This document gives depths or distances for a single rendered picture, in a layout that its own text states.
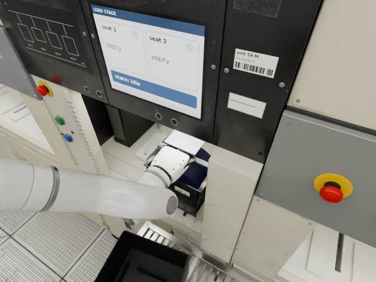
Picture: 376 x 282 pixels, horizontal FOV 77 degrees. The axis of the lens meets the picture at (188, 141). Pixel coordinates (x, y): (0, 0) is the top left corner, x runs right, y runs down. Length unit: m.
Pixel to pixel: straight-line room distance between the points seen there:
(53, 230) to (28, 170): 1.80
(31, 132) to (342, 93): 1.62
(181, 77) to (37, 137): 1.27
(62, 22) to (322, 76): 0.61
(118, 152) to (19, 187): 0.92
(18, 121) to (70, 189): 1.40
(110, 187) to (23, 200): 0.16
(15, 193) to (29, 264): 1.77
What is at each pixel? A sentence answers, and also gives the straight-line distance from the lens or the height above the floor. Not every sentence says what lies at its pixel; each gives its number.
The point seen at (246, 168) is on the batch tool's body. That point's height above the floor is 1.40.
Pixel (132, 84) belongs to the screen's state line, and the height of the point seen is 1.51.
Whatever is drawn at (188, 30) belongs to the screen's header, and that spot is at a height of 1.67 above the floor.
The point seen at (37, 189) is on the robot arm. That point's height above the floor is 1.48.
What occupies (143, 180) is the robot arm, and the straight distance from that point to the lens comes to 0.68.
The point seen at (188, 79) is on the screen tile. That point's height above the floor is 1.57.
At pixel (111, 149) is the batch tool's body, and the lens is 1.39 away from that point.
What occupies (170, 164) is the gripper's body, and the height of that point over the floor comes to 1.27.
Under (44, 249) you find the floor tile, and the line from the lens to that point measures 2.23.
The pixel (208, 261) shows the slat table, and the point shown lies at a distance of 1.13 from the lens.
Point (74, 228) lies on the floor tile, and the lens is 2.22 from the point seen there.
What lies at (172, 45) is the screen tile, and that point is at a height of 1.63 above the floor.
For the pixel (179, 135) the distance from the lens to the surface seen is 0.81.
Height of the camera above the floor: 1.83
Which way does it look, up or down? 44 degrees down
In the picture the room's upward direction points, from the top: straight up
